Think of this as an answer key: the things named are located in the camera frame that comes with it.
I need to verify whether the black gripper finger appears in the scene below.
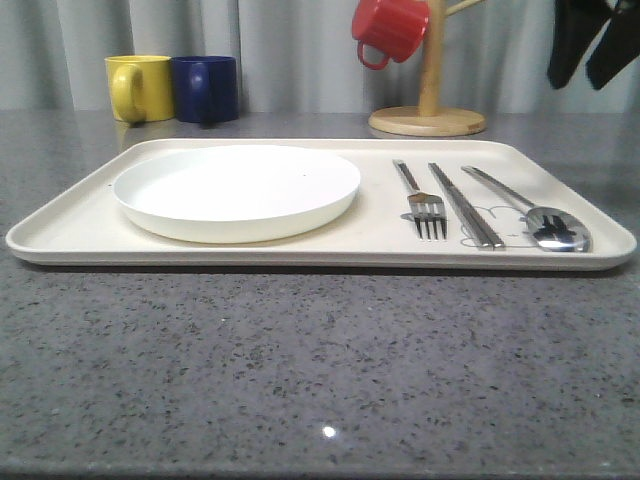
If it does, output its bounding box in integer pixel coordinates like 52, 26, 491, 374
547, 0, 615, 89
586, 0, 639, 90

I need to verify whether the silver metal chopstick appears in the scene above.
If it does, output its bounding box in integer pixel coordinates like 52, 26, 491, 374
427, 161, 506, 251
427, 162, 496, 251

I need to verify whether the cream rabbit serving tray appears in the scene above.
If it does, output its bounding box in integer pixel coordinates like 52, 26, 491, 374
5, 138, 636, 271

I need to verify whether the red ribbed mug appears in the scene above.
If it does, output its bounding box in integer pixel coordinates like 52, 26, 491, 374
351, 0, 430, 70

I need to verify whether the wooden mug tree stand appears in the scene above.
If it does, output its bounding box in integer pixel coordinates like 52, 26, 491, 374
368, 1, 486, 137

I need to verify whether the silver metal fork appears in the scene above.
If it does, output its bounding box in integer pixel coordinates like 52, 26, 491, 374
393, 159, 447, 241

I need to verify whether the yellow mug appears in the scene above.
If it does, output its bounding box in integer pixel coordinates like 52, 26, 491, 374
105, 55, 175, 124

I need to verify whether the silver metal spoon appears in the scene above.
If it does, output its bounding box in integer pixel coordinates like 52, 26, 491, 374
461, 165, 592, 253

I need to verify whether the grey curtain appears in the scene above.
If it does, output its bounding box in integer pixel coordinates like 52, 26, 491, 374
1, 1, 639, 114

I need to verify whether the dark blue mug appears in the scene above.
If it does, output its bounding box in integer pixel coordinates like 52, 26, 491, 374
170, 56, 239, 124

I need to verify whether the white round plate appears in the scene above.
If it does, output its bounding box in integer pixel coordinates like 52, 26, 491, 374
113, 145, 361, 244

